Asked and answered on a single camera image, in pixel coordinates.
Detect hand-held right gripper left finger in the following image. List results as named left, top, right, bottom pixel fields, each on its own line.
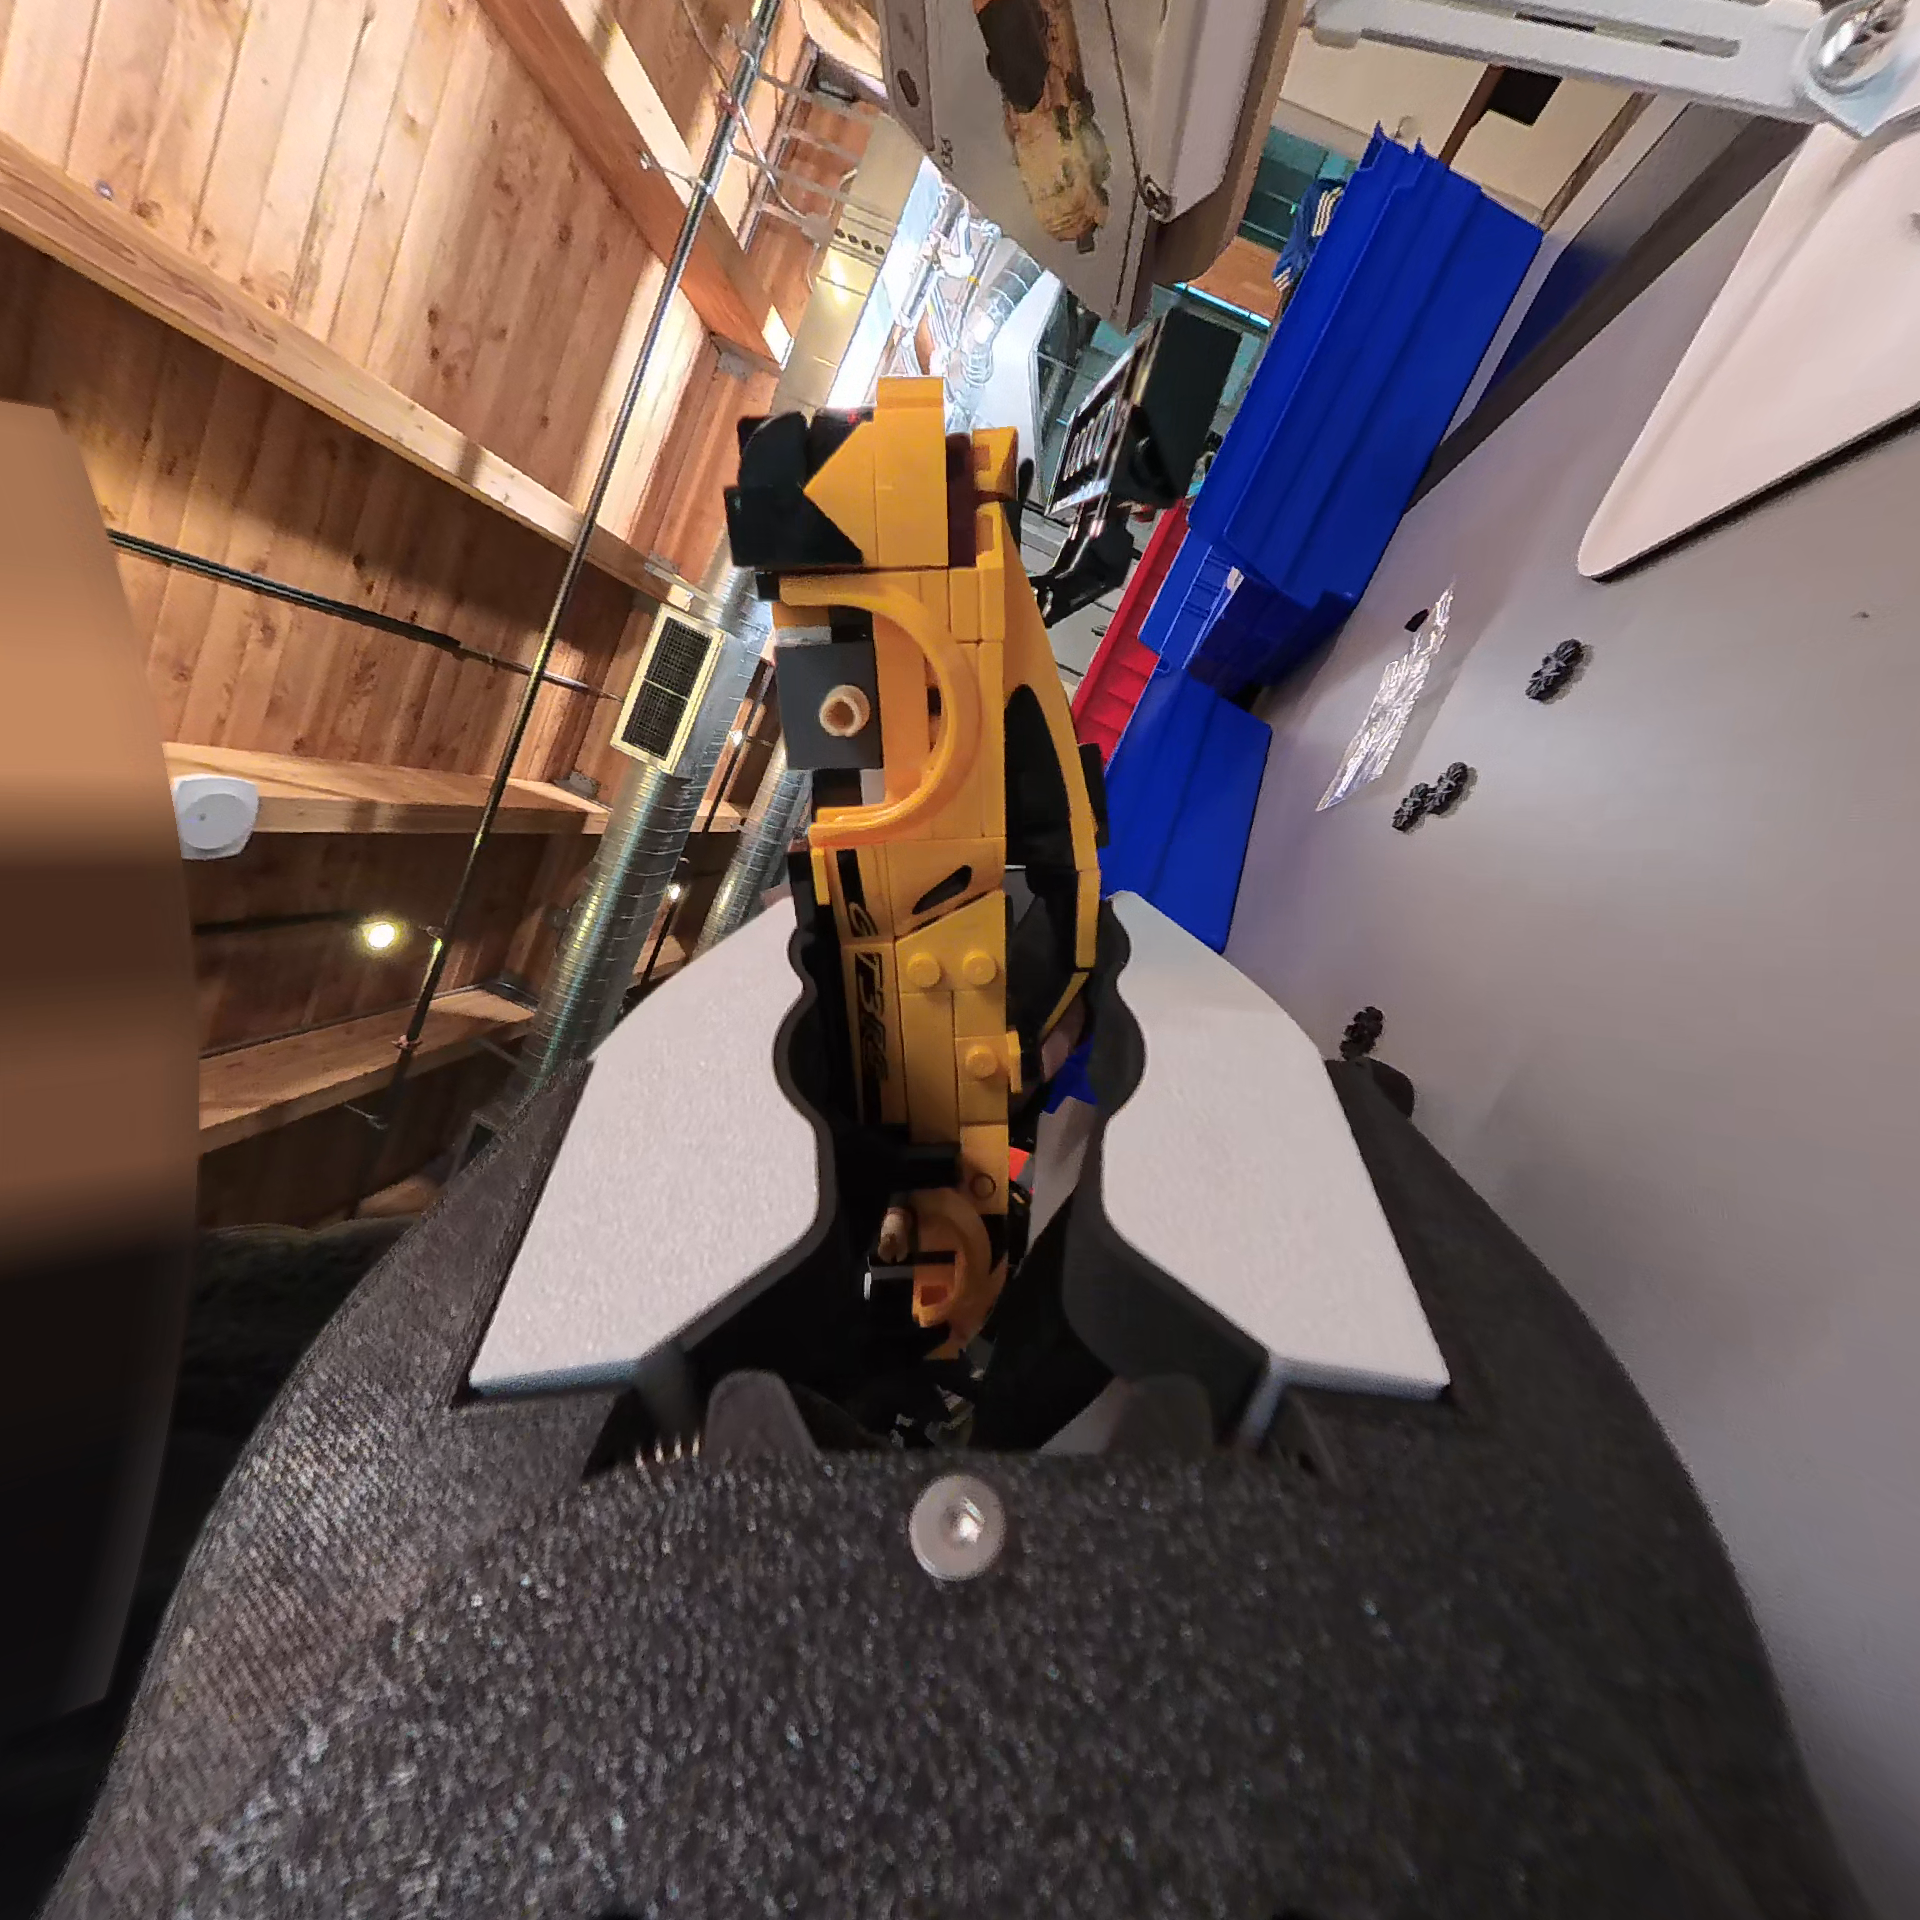
left=469, top=907, right=835, bottom=1396

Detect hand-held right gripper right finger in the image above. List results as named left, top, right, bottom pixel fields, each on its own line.
left=1071, top=891, right=1454, bottom=1450

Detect yellow lego car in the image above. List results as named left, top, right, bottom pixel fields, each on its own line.
left=725, top=306, right=1208, bottom=1364

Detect clear plastic parts bag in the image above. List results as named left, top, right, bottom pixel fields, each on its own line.
left=1317, top=588, right=1455, bottom=811

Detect black rim inserts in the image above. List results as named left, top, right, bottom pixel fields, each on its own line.
left=1342, top=637, right=1588, bottom=1058

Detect lego instruction booklet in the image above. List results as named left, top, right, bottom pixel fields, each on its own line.
left=878, top=0, right=1308, bottom=325

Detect red plastic bin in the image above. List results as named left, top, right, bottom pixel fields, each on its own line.
left=1071, top=503, right=1198, bottom=768

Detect white ceiling sensor box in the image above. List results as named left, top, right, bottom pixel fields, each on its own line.
left=171, top=773, right=267, bottom=859

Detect white metal book stand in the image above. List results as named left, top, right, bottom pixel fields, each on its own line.
left=1304, top=0, right=1920, bottom=585

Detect silver ventilation duct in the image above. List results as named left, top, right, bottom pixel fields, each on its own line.
left=526, top=570, right=781, bottom=1082

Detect white duct vent grille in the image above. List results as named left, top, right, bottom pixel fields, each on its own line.
left=613, top=609, right=727, bottom=761

